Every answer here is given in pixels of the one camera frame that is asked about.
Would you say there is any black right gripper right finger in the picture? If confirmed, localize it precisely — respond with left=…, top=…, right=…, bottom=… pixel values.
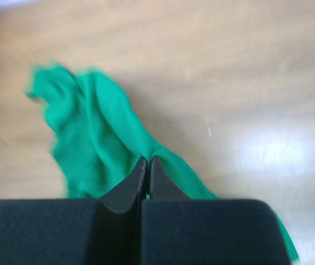
left=149, top=156, right=191, bottom=200

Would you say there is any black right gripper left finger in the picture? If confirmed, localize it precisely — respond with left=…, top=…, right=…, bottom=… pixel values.
left=99, top=157, right=146, bottom=214

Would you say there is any green t-shirt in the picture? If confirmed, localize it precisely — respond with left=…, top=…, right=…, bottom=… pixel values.
left=23, top=65, right=298, bottom=264

